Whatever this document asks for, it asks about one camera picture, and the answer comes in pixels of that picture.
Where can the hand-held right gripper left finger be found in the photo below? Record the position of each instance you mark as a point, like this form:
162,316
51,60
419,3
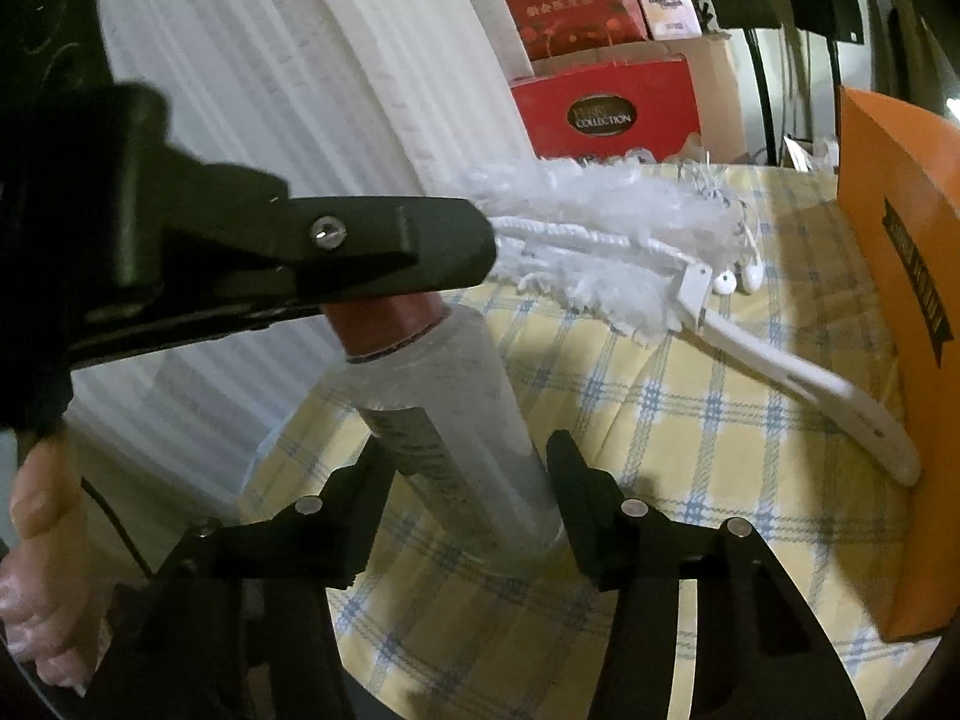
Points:
366,517

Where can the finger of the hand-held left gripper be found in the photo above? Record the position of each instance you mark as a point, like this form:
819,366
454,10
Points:
405,240

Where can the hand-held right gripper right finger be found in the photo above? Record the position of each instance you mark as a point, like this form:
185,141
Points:
579,517

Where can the clear bottle with red cap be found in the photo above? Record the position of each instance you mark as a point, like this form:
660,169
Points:
450,405

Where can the orange cardboard box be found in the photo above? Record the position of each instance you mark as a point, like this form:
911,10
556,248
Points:
870,150

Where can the person's left hand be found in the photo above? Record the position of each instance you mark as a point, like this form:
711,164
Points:
52,585

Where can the yellow plaid tablecloth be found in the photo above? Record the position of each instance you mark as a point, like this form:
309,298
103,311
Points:
712,427

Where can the red Collection gift box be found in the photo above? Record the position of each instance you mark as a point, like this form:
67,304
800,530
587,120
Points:
555,116

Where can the white fluffy duster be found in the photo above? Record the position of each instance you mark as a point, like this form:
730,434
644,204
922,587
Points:
600,225

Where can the white curtain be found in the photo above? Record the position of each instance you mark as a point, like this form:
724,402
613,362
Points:
262,52

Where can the red printed gift box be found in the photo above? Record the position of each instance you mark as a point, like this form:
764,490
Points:
570,0

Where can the white tissue packet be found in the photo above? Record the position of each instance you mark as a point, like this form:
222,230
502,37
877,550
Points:
667,0

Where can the black speaker stand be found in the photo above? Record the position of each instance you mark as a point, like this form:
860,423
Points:
763,90
834,64

